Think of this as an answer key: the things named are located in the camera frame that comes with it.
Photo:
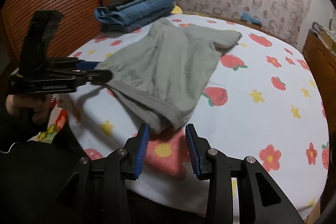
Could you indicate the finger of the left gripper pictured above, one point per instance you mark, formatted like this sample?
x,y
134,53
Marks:
x,y
86,65
96,76

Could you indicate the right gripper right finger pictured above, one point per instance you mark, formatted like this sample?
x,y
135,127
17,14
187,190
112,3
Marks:
x,y
197,147

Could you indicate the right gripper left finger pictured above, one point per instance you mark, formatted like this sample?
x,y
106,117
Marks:
x,y
136,147

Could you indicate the grey-green pants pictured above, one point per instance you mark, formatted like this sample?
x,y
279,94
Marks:
x,y
161,77

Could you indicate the person's left hand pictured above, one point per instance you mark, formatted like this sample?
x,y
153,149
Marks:
x,y
35,109

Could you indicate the floral blanket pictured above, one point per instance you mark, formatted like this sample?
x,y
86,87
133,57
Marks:
x,y
58,118

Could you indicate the folded blue jeans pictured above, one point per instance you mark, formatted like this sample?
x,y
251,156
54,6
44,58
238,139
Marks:
x,y
132,16

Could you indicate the yellow plush toy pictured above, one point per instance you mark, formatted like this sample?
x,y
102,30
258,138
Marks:
x,y
176,10

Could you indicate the blue item at headboard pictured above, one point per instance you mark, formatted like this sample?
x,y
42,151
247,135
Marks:
x,y
245,16

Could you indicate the wooden sideboard cabinet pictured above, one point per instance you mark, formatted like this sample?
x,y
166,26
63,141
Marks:
x,y
321,62

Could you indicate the cardboard box on cabinet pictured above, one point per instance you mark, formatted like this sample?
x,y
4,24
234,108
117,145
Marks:
x,y
327,36

